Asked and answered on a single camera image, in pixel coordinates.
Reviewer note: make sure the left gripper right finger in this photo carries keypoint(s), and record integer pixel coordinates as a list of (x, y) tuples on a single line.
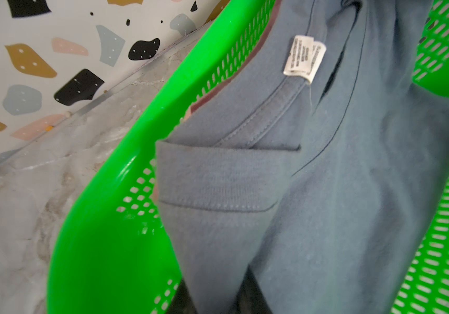
[(250, 299)]

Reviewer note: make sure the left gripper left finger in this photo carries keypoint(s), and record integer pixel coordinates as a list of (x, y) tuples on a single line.
[(181, 302)]

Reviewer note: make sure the blue-grey t-shirt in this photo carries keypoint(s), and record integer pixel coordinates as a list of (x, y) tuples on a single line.
[(373, 159)]

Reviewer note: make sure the pink t-shirt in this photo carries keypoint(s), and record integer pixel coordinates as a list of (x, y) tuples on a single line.
[(212, 117)]

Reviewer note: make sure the green plastic basket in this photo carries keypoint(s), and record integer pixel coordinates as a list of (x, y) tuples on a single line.
[(114, 255)]

